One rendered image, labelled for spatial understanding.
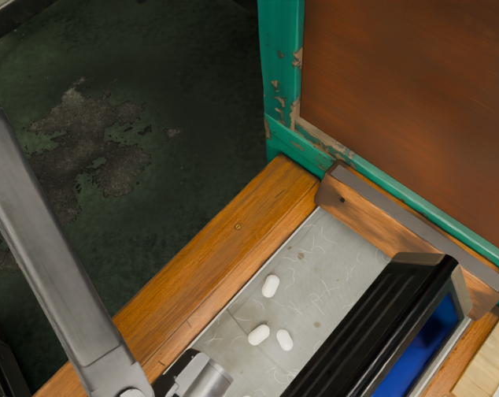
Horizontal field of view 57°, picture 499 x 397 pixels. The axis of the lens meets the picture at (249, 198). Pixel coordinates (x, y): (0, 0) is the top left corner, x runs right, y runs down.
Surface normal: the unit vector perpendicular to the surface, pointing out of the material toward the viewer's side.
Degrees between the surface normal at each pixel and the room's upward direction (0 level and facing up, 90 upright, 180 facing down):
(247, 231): 0
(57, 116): 0
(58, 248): 40
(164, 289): 0
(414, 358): 58
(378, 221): 67
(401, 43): 90
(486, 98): 90
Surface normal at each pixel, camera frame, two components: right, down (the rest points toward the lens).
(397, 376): 0.59, 0.24
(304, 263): -0.07, -0.46
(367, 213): -0.64, 0.45
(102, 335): 0.46, -0.31
